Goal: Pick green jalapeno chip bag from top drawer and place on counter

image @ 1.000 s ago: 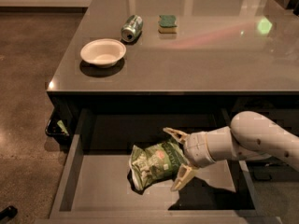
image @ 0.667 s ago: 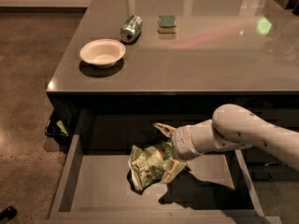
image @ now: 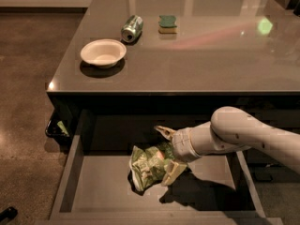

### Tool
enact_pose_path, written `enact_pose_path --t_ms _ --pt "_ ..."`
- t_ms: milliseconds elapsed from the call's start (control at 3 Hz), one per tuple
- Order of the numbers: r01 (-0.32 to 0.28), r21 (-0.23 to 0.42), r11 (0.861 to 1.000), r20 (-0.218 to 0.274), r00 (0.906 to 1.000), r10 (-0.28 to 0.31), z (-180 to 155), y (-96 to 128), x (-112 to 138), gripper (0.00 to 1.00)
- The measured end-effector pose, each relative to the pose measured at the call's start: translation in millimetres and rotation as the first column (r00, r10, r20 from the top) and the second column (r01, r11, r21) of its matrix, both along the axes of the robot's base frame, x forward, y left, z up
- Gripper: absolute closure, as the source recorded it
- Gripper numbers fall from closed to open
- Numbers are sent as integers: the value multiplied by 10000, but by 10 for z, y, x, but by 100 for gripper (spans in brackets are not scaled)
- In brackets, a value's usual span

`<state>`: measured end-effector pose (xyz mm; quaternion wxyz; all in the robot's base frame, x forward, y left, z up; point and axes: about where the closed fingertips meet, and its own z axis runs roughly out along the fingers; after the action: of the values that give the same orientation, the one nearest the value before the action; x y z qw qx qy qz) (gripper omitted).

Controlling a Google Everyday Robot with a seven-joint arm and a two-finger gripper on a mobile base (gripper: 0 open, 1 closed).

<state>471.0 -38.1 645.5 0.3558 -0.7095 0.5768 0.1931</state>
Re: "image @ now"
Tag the white paper bowl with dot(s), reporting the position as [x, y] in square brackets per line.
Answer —
[103, 53]

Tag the dark counter cabinet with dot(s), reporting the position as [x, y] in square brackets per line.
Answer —
[225, 53]

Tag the green jalapeno chip bag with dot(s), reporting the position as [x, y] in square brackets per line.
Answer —
[148, 166]

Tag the open grey top drawer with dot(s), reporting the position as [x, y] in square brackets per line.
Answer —
[95, 189]

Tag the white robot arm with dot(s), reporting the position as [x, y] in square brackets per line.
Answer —
[232, 130]

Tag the black object on floor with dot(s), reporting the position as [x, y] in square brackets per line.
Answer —
[10, 213]

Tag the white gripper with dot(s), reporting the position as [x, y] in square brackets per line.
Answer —
[184, 145]

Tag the black bin beside counter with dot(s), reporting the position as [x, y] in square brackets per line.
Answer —
[55, 128]

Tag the green and yellow sponge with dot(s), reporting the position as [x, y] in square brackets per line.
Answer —
[167, 24]

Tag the green soda can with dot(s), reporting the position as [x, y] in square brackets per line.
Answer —
[132, 28]

